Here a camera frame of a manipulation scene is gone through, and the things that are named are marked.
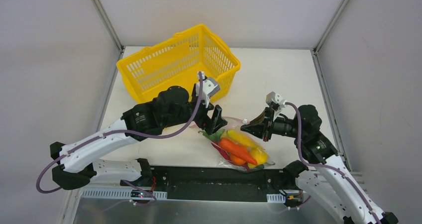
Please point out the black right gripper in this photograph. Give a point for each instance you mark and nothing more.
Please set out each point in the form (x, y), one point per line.
(268, 128)

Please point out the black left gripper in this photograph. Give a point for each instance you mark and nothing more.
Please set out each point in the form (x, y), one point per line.
(207, 115)

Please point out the yellow banana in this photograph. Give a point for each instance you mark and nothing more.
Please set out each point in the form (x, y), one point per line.
(241, 138)

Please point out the clear zip top bag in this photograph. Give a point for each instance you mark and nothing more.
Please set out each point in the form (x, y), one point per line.
(235, 123)

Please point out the red chili pepper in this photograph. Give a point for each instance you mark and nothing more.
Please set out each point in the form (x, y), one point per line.
(226, 157)

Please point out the yellow lemon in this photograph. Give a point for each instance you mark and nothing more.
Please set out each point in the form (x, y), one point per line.
(259, 155)

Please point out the orange tangerine with leaf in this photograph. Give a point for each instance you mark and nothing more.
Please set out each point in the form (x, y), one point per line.
(237, 161)

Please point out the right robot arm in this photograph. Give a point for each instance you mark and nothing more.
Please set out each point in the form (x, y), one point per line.
(320, 171)

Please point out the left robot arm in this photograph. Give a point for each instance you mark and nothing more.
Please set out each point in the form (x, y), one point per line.
(82, 162)

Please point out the green leaf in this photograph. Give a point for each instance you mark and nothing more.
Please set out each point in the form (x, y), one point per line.
(215, 137)

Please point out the yellow plastic basket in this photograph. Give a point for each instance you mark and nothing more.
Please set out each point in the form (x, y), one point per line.
(176, 62)

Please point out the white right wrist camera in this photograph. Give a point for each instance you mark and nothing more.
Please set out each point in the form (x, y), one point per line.
(275, 101)

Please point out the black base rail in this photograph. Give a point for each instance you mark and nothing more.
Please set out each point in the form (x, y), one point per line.
(219, 184)

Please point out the white slotted cable duct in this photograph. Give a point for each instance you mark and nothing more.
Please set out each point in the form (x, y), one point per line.
(116, 193)

